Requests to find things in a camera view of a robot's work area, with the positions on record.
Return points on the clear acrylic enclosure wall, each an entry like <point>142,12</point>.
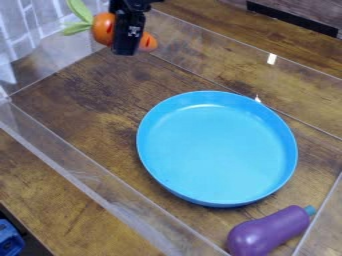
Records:
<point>72,179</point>

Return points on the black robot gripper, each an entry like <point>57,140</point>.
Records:
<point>129,24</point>

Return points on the purple toy eggplant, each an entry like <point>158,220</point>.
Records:
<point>256,238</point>

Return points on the white grid curtain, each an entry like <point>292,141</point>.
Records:
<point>34,48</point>

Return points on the blue object at corner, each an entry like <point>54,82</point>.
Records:
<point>11,241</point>

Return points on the orange toy carrot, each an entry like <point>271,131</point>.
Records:
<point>101,25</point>

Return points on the blue plastic plate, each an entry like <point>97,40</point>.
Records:
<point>217,148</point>

